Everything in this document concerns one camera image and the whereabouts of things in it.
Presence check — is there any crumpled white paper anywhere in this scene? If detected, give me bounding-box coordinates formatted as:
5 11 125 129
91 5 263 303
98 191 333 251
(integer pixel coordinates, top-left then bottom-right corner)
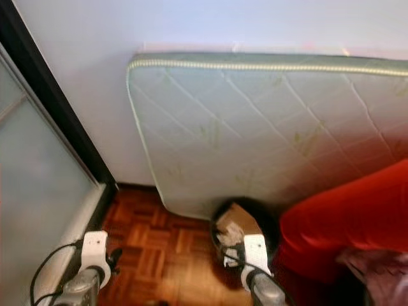
220 229 246 253

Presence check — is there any black round waste bin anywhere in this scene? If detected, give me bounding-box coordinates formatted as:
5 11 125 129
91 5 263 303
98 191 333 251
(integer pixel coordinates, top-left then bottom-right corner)
210 198 281 268

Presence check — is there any frosted glass sliding door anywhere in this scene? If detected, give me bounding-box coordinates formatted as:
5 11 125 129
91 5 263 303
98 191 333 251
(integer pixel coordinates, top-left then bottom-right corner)
0 48 103 306

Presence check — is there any red fabric sofa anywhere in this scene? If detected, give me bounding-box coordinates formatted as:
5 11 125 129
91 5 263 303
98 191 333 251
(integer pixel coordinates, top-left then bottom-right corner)
277 159 408 284

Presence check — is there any quilted white green mattress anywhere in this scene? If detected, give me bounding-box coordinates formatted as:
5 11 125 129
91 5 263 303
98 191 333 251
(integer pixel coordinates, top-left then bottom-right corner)
126 43 408 221

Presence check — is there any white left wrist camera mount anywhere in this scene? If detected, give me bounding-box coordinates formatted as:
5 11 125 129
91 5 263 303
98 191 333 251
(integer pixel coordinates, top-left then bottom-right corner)
82 231 110 289

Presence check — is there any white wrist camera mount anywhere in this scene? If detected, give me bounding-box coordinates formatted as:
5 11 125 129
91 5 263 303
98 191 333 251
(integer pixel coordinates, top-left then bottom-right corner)
82 231 110 289
241 234 270 291

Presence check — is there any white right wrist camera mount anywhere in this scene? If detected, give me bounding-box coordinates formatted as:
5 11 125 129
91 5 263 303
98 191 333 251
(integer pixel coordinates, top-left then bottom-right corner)
241 234 270 291

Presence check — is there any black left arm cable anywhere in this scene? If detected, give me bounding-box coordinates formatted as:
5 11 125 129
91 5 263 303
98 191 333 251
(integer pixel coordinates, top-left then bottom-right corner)
32 240 85 305

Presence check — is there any dark wall baseboard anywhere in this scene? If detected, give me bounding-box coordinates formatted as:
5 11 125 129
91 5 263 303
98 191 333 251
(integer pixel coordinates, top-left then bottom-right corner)
116 182 154 189

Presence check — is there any black door frame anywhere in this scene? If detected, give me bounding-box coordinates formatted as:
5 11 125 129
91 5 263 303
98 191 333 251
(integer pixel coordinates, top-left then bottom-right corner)
0 0 120 211

